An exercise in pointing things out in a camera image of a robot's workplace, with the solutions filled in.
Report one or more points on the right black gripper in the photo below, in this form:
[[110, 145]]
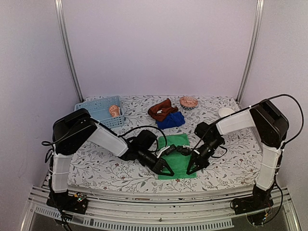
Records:
[[202, 163]]

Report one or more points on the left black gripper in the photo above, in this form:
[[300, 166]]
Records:
[[159, 165]]

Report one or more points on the green towel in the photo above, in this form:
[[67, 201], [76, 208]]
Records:
[[176, 160]]

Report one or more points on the orange bunny towel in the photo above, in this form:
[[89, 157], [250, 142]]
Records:
[[114, 111]]

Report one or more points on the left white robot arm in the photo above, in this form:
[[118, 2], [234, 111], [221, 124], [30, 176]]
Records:
[[73, 130]]

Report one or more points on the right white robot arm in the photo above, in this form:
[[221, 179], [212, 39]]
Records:
[[243, 148]]

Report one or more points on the blue towel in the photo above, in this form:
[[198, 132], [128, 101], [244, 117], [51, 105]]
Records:
[[172, 120]]

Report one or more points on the dark red towel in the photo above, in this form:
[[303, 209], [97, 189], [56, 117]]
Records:
[[160, 111]]

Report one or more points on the white bowl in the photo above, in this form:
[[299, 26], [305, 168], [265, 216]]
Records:
[[223, 112]]

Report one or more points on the red patterned bowl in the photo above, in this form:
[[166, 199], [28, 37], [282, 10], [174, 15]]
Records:
[[188, 102]]

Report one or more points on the light blue plastic basket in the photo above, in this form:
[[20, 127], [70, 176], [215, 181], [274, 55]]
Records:
[[99, 110]]

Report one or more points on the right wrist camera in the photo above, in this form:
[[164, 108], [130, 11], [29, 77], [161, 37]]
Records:
[[186, 150]]

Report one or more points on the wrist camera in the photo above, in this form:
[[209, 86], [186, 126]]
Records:
[[166, 150], [186, 150]]

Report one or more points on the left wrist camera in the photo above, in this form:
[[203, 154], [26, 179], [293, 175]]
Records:
[[166, 150]]

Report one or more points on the front aluminium rail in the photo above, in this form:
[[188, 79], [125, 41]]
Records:
[[194, 211]]

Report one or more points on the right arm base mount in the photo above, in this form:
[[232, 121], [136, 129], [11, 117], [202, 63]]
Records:
[[259, 200]]

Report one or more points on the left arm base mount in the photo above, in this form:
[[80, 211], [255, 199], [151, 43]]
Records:
[[76, 203]]

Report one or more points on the right aluminium frame post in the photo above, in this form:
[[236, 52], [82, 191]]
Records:
[[251, 51]]

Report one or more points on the aluminium frame post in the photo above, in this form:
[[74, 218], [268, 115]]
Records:
[[67, 50], [251, 51]]

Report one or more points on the left aluminium frame post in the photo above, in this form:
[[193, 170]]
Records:
[[67, 50]]

